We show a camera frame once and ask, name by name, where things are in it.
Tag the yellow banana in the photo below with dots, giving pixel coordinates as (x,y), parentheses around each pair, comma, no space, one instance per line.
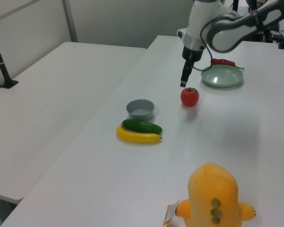
(137,138)

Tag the red chili pepper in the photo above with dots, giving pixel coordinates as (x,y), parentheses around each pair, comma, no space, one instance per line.
(223,62)

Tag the paper plush toy tag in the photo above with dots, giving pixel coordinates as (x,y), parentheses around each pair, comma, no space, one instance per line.
(170,212)

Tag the green cucumber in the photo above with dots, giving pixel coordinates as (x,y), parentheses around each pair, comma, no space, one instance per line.
(142,126)

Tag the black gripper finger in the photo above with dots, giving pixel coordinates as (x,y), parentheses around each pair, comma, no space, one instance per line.
(191,67)
(185,74)

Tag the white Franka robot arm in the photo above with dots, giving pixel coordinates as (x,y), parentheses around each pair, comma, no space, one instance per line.
(227,35)

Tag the grey round bowl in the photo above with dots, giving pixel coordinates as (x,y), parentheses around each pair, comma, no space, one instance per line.
(140,116)

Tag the pale green plate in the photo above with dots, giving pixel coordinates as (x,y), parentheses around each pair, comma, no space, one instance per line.
(222,76)

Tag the orange plush toy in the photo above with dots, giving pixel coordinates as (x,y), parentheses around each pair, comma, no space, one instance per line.
(213,194)

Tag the white side table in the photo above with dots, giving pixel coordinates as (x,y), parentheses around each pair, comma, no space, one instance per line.
(49,106)

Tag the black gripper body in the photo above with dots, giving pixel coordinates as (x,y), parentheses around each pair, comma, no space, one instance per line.
(192,54)

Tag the grey partition post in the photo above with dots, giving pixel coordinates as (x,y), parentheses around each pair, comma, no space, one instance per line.
(70,21)

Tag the red apple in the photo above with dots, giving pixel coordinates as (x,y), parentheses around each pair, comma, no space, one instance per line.
(190,97)

